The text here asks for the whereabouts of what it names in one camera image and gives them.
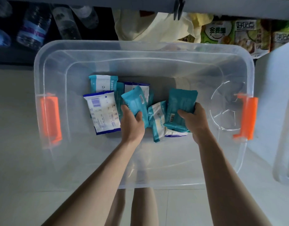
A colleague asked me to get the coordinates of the person's right leg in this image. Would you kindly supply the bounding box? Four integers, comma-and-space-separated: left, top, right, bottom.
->
131, 187, 159, 226

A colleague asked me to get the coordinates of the blue plastic bag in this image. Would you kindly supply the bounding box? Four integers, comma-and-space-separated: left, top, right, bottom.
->
0, 27, 11, 47

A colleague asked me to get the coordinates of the grey shelf board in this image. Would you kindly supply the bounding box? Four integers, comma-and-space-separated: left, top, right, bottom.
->
0, 0, 289, 20

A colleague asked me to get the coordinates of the clear plastic bottle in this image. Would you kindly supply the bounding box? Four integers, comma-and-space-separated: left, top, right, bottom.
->
0, 0, 13, 19
74, 6, 99, 30
52, 5, 82, 40

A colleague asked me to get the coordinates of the cream cloth bag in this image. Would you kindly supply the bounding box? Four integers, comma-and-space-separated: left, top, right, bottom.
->
114, 9, 201, 43

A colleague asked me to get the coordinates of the person's right forearm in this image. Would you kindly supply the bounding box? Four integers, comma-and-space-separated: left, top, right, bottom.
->
192, 133, 273, 226

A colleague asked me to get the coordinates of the teal wipes packet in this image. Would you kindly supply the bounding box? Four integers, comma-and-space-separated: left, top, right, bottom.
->
163, 88, 198, 133
121, 85, 150, 129

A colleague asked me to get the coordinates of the clear plastic storage bin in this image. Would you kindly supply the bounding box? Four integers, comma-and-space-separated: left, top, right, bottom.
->
34, 40, 255, 190

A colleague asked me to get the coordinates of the person's left hand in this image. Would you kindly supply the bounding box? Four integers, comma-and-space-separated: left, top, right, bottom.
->
120, 105, 145, 144

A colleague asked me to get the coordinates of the person's right hand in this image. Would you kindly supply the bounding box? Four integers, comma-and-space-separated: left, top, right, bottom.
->
177, 102, 212, 143

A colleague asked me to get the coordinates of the clear bottle with blue label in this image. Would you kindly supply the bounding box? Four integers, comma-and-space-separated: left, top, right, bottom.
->
16, 3, 52, 51

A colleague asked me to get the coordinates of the orange bin latch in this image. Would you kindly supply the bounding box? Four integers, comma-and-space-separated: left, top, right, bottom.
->
233, 93, 259, 141
40, 93, 63, 146

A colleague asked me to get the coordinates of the pile of wet wipes packets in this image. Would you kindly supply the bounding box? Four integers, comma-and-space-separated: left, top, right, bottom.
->
83, 75, 189, 143

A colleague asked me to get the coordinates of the green beige snack packet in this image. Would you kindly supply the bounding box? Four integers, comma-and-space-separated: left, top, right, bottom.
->
270, 28, 289, 49
235, 20, 271, 59

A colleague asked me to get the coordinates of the person's left forearm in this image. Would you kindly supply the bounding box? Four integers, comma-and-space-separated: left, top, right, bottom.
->
41, 136, 145, 226

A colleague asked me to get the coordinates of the yellow bag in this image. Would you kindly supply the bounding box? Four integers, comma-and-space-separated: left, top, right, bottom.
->
191, 13, 214, 43

